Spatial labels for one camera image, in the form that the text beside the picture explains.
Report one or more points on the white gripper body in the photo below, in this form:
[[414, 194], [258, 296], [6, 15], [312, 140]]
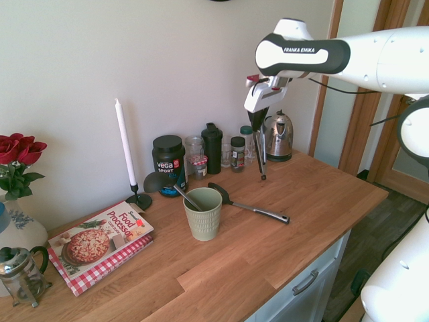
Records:
[[264, 95]]

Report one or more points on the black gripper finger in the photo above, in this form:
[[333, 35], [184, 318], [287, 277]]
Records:
[[263, 115], [253, 119]]

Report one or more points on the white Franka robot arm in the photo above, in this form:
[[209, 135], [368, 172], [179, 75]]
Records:
[[385, 57]]

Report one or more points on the green ribbed ceramic utensil holder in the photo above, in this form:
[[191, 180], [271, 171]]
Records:
[[203, 218]]

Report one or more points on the black candlestick holder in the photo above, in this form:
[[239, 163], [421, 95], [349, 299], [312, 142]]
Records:
[[138, 198]]

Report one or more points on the plastic bottle with green lid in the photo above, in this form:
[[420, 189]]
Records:
[[247, 142]]

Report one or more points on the stainless steel electric kettle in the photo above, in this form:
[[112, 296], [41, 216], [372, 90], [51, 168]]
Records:
[[279, 137]]

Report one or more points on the spice jar with black lid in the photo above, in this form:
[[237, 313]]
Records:
[[237, 154]]

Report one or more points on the small clear glass jar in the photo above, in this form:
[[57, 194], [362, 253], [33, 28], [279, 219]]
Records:
[[226, 152]]

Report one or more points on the black shaker bottle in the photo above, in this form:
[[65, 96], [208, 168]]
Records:
[[212, 149]]

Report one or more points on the empty clear glass jar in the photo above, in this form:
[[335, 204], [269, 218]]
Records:
[[194, 146]]

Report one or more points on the jar with red checkered lid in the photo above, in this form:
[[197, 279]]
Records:
[[200, 166]]

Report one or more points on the black Vega Sport protein tub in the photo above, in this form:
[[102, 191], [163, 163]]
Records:
[[167, 161]]

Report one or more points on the wooden door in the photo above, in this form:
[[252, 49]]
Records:
[[388, 141]]

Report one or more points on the tall white candle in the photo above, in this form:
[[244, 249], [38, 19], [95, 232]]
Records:
[[125, 144]]

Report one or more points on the white kitchen cabinet drawer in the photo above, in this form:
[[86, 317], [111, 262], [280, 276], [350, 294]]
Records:
[[301, 281]]

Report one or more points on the Food Processor cookbook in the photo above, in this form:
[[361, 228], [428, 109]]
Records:
[[97, 239]]

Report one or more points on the red checkered book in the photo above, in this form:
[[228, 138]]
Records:
[[100, 271]]

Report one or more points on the red roses bouquet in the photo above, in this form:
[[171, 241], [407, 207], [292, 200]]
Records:
[[16, 161]]

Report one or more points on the white vase with blue flowers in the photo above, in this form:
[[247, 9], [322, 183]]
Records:
[[20, 224]]

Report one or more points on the glass french press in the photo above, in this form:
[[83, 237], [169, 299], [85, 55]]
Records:
[[20, 273]]

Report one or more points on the black round wall clock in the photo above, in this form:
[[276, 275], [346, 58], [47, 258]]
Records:
[[220, 0]]

